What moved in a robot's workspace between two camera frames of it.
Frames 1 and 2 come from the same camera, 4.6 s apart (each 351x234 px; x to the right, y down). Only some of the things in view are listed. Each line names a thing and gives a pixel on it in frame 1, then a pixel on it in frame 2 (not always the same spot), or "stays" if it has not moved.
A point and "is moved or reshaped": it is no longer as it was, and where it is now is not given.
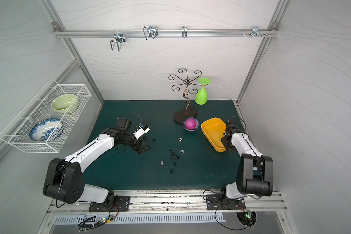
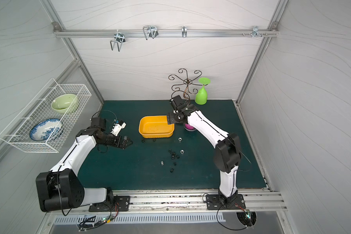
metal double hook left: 119,38 stays
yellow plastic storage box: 213,129 is moved or reshaped
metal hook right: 255,31 stays
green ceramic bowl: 64,104 stays
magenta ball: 190,124 stays
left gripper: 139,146 to 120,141
